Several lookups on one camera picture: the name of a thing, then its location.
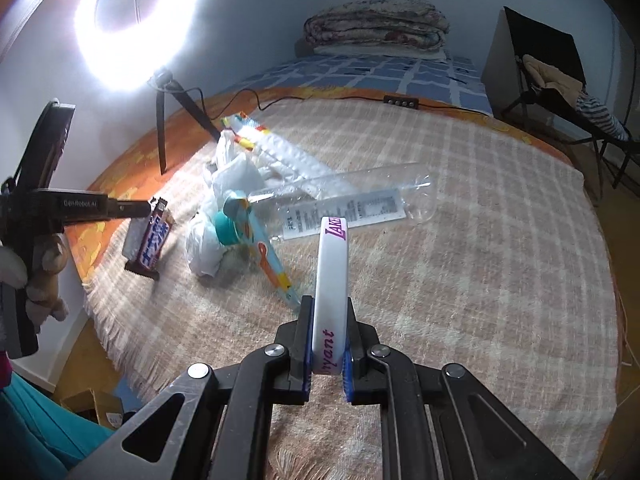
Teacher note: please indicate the teal clothing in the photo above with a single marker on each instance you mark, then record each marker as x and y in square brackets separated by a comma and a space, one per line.
[40, 435]

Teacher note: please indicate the clear plastic bottle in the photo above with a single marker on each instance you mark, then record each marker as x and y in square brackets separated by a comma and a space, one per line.
[370, 185]

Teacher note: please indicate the person's left hand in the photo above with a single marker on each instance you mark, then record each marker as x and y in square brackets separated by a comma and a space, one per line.
[47, 280]

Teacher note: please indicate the beige plaid blanket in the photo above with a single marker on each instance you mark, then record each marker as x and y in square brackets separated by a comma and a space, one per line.
[475, 260]

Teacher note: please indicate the black tripod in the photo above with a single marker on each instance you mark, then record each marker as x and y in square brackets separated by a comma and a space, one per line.
[161, 125]

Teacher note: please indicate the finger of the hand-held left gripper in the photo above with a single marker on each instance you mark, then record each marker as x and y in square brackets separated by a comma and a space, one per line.
[135, 209]

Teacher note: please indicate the striped garment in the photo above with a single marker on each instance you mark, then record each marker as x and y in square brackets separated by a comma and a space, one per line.
[602, 115]

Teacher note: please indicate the black folding chair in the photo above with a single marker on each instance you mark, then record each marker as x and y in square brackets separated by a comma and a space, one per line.
[530, 40]

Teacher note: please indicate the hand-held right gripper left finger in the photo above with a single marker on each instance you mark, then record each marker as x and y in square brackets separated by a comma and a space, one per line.
[306, 340]

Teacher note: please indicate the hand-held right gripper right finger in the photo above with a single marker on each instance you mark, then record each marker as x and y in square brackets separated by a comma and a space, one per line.
[349, 355]

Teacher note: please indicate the long white blister package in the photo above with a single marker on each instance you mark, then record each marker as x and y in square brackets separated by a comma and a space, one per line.
[285, 152]

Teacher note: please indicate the brown chocolate bar wrapper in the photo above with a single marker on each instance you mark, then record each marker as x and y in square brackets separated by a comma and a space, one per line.
[152, 245]

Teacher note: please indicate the folded floral quilt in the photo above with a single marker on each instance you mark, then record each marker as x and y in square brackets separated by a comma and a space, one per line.
[375, 25]

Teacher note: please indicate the white silicone wristband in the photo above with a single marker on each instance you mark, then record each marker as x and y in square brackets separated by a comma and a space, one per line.
[330, 285]

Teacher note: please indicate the beige garment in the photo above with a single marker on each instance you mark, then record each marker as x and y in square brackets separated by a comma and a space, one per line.
[550, 77]

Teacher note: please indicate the white plastic bag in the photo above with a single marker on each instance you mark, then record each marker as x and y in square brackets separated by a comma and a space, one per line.
[205, 245]

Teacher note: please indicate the blue checked bed sheet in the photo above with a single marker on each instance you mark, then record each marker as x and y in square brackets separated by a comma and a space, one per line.
[360, 77]

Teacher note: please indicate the cardboard box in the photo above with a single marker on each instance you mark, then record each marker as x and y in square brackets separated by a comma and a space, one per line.
[95, 405]

